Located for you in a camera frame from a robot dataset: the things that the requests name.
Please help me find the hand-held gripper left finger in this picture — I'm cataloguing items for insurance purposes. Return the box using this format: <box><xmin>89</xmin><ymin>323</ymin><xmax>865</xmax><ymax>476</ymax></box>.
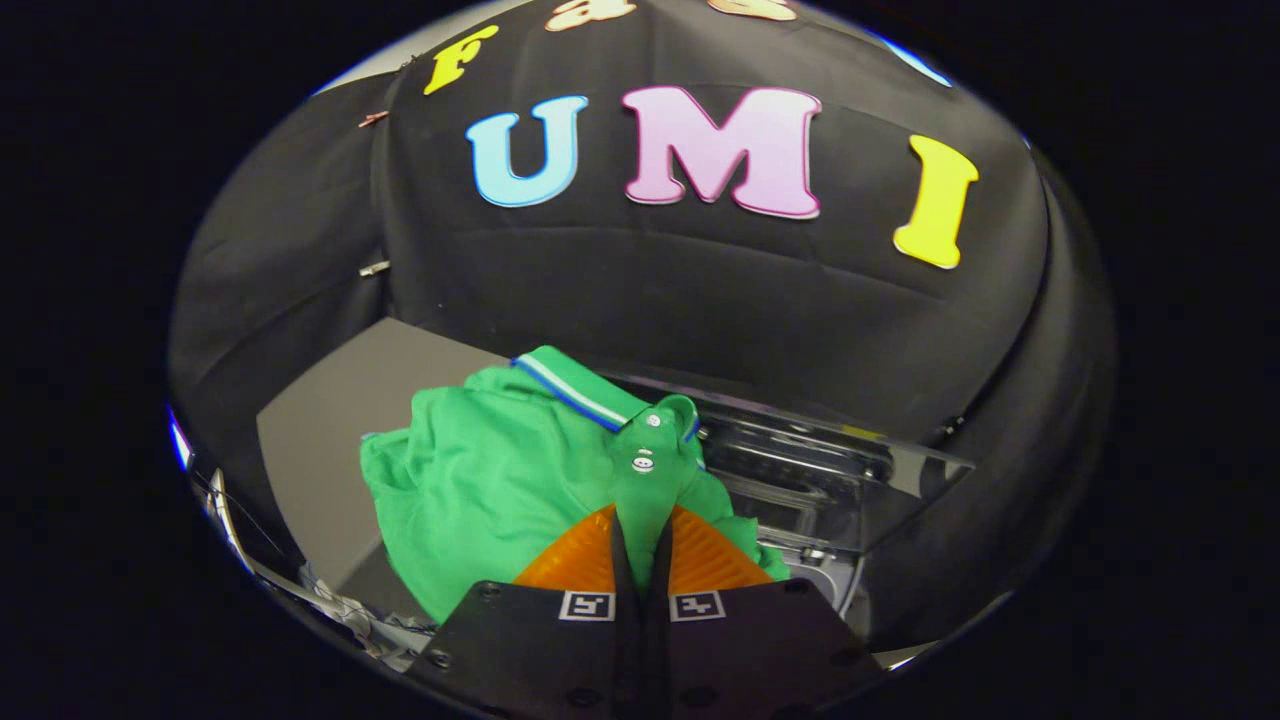
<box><xmin>405</xmin><ymin>503</ymin><xmax>646</xmax><ymax>720</ymax></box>

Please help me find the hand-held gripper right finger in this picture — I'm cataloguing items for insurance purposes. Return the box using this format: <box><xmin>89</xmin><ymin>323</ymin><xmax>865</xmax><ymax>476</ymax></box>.
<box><xmin>645</xmin><ymin>503</ymin><xmax>887</xmax><ymax>720</ymax></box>

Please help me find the green polo shirt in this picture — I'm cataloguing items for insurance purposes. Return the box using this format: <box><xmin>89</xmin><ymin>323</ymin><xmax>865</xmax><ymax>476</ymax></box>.
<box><xmin>360</xmin><ymin>345</ymin><xmax>791</xmax><ymax>626</ymax></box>

